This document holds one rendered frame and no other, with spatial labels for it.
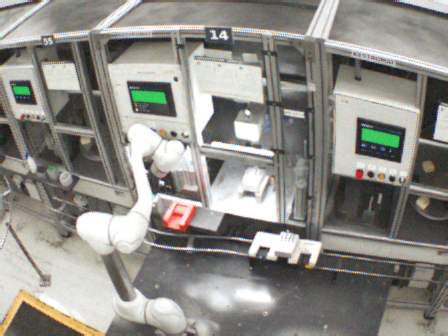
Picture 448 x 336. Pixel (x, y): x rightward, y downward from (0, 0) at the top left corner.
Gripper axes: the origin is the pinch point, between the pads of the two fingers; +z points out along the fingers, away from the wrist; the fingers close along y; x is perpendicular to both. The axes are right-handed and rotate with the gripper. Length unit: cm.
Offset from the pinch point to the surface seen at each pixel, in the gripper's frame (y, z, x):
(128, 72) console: 42, -52, -12
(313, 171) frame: -55, -73, -3
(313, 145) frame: -44, -85, -2
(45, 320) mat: 8, 155, 57
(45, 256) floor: 32, 173, -9
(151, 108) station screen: 20.9, -43.6, -8.7
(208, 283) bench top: -57, 10, 23
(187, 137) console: -2.1, -40.9, -9.0
